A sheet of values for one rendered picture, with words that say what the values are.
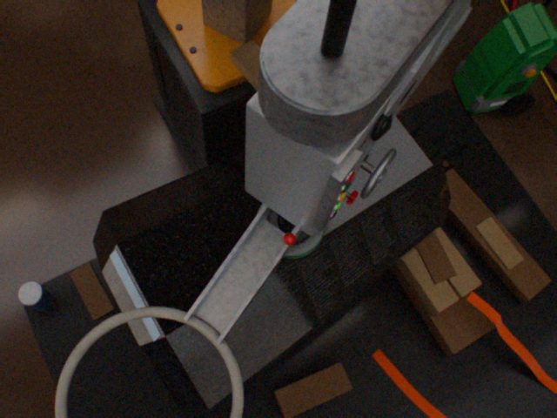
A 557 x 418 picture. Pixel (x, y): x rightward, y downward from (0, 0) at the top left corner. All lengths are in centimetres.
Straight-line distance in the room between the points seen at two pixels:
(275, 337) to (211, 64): 99
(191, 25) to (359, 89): 132
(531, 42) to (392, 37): 181
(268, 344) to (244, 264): 36
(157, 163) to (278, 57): 185
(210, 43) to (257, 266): 92
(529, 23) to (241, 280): 187
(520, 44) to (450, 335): 137
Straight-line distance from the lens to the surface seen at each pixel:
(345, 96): 89
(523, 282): 270
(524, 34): 278
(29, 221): 276
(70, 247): 265
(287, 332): 180
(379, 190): 181
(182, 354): 169
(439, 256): 243
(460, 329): 251
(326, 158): 101
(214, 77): 199
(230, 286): 154
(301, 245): 166
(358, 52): 95
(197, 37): 211
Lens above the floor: 241
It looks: 68 degrees down
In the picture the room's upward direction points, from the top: 9 degrees clockwise
